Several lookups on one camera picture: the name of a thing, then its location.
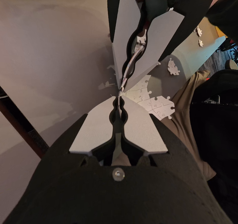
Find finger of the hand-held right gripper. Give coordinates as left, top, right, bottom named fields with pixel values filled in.
left=112, top=0, right=142, bottom=89
left=122, top=10, right=185, bottom=93

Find person's right forearm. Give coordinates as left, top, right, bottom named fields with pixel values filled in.
left=205, top=0, right=238, bottom=39

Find wooden-edged white table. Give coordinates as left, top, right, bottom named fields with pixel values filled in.
left=0, top=85, right=49, bottom=217

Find tan mesh office chair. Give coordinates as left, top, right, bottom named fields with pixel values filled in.
left=225, top=59, right=238, bottom=70

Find person's tan trouser leg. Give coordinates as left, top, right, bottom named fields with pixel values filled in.
left=161, top=70, right=217, bottom=181

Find white puzzle pieces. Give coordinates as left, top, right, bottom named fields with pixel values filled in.
left=137, top=26, right=203, bottom=76

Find partly built white puzzle ball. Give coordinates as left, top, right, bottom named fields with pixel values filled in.
left=118, top=46, right=175, bottom=121

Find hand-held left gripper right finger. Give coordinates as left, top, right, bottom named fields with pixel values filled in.
left=120, top=96, right=168, bottom=156

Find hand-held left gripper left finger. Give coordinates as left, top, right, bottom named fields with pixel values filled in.
left=69, top=96, right=119, bottom=156

